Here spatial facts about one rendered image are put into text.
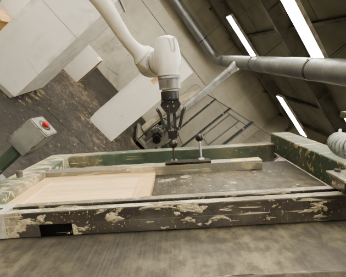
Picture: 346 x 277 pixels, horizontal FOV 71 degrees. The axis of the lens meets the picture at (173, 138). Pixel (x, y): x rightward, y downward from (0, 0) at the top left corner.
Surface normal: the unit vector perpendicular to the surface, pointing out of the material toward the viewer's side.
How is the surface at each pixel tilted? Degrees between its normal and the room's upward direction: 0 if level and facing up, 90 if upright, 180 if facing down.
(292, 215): 90
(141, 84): 90
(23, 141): 90
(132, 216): 90
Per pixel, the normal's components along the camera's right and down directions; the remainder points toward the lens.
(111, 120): 0.11, 0.33
